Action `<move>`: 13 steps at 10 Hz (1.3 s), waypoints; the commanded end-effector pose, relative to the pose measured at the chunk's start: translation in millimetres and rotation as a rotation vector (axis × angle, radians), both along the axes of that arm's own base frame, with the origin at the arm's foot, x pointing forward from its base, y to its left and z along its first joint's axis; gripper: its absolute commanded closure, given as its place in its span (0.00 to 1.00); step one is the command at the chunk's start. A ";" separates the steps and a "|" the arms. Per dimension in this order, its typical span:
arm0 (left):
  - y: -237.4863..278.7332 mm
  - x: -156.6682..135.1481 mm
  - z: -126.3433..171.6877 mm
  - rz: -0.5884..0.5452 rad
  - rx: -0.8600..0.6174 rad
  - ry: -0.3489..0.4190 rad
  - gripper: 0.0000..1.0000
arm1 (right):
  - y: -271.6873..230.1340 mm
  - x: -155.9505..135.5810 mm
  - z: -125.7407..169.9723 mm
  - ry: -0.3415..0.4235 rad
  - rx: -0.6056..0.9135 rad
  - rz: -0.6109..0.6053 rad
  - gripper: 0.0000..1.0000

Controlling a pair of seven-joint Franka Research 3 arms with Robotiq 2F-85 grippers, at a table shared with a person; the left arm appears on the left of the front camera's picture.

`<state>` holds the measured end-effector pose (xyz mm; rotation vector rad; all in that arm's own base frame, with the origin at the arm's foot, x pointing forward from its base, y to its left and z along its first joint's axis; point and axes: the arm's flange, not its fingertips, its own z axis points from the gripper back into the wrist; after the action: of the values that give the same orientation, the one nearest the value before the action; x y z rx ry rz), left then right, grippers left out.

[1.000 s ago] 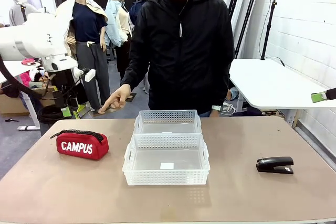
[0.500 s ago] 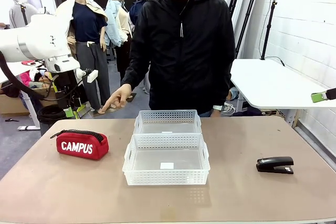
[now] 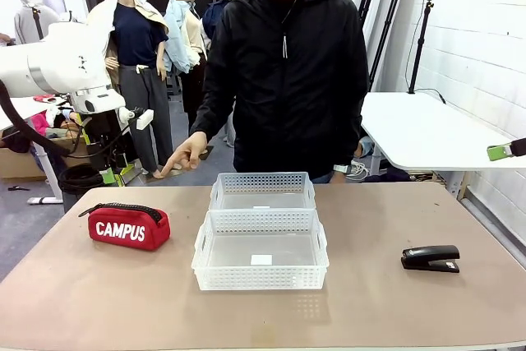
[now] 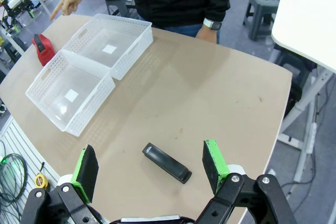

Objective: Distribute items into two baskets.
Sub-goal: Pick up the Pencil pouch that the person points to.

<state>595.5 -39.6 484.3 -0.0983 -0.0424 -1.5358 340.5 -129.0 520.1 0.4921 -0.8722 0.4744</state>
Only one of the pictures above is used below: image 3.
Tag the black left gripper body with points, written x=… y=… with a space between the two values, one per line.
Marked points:
x=109 y=141

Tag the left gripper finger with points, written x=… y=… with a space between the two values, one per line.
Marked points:
x=109 y=175
x=125 y=172

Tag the red CAMPUS zipper pouch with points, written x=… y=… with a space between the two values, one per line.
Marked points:
x=123 y=229

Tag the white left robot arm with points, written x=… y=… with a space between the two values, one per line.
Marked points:
x=53 y=59

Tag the person's right forearm black sleeve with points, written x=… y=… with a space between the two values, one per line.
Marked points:
x=211 y=112

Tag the person's left forearm black sleeve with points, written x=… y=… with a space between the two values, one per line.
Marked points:
x=355 y=133

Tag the person's right hand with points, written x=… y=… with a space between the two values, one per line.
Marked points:
x=187 y=153

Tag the person's left hand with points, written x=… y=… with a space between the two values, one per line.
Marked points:
x=339 y=178

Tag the pink cloth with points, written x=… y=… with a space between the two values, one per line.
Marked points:
x=41 y=123

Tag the white side table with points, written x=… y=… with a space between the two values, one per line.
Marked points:
x=427 y=133

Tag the brown cardboard box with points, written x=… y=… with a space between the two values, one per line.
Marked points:
x=20 y=166

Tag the white desk with metal leg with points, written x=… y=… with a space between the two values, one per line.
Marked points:
x=24 y=106

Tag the white basket without square sticker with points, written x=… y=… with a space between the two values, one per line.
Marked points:
x=222 y=199

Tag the mannequin in navy shirt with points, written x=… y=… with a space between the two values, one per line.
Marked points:
x=137 y=38

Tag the black stapler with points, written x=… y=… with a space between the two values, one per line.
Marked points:
x=431 y=258

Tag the black light stand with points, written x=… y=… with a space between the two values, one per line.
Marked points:
x=419 y=51

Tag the mannequin in light blue jacket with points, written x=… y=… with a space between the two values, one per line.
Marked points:
x=183 y=34

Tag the mannequin in grey hoodie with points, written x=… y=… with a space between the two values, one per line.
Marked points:
x=30 y=18

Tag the wristwatch with light band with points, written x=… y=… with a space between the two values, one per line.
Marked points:
x=341 y=169

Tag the white square sticker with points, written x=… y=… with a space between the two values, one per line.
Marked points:
x=261 y=260

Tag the mannequin in dark patterned hood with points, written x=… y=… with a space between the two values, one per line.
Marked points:
x=213 y=14

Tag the white basket with square sticker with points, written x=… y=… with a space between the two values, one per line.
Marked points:
x=259 y=281

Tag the black leaning tripod poles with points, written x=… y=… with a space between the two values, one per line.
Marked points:
x=382 y=18

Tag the person's blue jeans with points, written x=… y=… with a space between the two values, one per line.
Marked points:
x=322 y=178

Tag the person's black jacket torso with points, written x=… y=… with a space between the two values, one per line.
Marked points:
x=287 y=79

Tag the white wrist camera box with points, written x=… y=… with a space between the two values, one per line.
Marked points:
x=145 y=119

